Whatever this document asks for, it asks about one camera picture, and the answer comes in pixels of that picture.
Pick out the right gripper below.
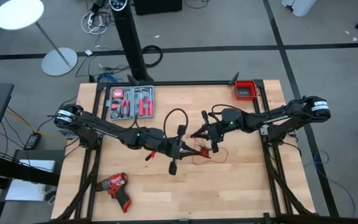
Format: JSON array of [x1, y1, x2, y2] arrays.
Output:
[[190, 110, 227, 154]]

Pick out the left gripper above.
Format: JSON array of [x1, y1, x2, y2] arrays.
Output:
[[165, 125, 211, 176]]

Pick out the thin red wire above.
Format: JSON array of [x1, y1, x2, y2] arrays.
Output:
[[190, 135, 229, 166]]

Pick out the small red plastic bin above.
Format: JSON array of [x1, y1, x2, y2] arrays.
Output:
[[234, 79, 258, 101]]

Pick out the grey tool kit case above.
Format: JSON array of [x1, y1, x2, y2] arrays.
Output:
[[104, 85, 155, 121]]

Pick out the black tower fan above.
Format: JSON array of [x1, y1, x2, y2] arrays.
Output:
[[108, 0, 155, 83]]

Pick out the black box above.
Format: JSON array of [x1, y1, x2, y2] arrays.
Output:
[[133, 0, 183, 16]]

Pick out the black side stand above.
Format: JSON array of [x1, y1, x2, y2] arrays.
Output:
[[0, 148, 65, 224]]

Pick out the white flat box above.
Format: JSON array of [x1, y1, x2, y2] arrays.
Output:
[[19, 159, 57, 174]]

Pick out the white plastic container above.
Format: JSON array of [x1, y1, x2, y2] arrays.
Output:
[[280, 0, 318, 17]]

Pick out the black power adapter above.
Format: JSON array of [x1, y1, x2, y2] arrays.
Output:
[[24, 132, 42, 151]]

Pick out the white round side table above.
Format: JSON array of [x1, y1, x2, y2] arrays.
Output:
[[0, 0, 78, 77]]

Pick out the black right camera cable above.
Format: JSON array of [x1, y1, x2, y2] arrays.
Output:
[[210, 104, 239, 125]]

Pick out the black camera cable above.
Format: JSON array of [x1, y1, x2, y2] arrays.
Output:
[[210, 104, 239, 125], [162, 108, 190, 139]]

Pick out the black left camera cable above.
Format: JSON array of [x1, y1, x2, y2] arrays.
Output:
[[162, 108, 190, 139]]

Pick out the black aluminium rig frame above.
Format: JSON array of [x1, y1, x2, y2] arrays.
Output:
[[42, 72, 358, 224]]

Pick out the red handled screwdriver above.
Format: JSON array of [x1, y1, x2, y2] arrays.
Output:
[[144, 96, 154, 117]]

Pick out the red handled hammer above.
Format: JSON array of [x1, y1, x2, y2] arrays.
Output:
[[134, 87, 149, 116]]

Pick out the red handled pliers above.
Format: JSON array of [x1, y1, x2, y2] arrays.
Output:
[[119, 98, 131, 118]]

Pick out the red black cordless drill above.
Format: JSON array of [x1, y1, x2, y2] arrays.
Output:
[[94, 172, 133, 214]]

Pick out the coiled black floor cable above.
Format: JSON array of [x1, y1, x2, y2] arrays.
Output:
[[141, 44, 164, 68]]

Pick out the blue cable bundle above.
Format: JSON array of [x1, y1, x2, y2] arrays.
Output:
[[96, 72, 121, 84]]

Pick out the long blue floor cable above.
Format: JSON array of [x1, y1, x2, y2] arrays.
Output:
[[303, 149, 357, 218]]

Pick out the white power strip cables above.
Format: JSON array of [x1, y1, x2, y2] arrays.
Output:
[[80, 8, 109, 35]]

